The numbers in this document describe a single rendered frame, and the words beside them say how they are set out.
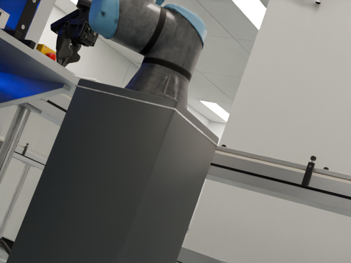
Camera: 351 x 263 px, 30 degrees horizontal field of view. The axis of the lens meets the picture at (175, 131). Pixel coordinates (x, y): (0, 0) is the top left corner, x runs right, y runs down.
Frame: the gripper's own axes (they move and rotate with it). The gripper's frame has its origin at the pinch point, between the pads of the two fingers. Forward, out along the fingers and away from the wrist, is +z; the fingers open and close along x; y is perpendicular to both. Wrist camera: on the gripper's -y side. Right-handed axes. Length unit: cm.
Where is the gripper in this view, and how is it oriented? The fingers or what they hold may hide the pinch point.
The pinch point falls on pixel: (59, 64)
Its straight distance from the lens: 198.4
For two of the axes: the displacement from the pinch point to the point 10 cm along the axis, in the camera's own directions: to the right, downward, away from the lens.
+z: -3.4, 9.2, -1.8
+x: 5.2, 3.4, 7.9
